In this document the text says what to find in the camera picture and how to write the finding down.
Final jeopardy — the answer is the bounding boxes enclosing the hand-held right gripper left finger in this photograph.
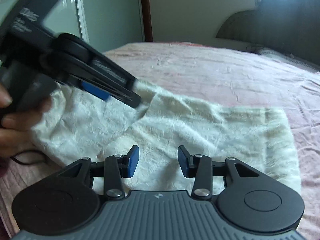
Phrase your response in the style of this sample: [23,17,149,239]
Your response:
[59,145,140,198]

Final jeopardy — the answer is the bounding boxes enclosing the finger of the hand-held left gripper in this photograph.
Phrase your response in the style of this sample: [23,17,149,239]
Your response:
[57,54,142,110]
[58,33,137,91]

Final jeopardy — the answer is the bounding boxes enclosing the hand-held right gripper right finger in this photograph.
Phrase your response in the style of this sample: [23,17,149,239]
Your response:
[177,145,259,198]

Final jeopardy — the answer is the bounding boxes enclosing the white textured pants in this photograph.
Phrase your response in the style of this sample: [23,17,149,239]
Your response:
[30,79,302,193]

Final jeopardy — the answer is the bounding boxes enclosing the person's left hand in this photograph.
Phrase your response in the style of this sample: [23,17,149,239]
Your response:
[0,82,53,158]

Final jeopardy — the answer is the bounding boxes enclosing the pale green wardrobe door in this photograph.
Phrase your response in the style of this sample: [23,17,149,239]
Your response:
[0,0,146,57]

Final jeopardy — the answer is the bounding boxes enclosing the pink bed blanket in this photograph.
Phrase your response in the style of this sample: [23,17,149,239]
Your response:
[0,41,320,240]

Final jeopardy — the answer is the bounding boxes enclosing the grey pillow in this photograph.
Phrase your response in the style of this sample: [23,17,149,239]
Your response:
[246,44,320,73]

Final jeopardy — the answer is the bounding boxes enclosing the dark padded headboard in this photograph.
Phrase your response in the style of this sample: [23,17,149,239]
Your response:
[216,0,320,67]

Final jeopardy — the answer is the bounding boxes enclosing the brown wooden door frame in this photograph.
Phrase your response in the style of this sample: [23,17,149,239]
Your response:
[139,0,154,43]

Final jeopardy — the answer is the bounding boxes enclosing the black cable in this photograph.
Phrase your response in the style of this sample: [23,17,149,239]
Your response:
[10,149,48,166]

